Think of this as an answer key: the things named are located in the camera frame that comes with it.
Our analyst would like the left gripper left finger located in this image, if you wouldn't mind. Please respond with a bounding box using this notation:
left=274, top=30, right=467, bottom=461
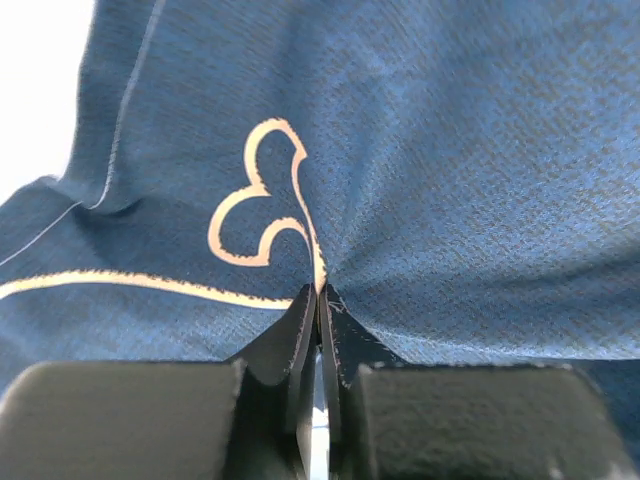
left=1, top=286, right=317, bottom=479

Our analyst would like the blue whale pillowcase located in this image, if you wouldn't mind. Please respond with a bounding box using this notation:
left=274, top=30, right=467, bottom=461
left=1, top=1, right=639, bottom=446

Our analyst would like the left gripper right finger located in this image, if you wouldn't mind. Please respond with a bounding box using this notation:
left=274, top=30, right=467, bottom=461
left=318, top=286, right=639, bottom=479

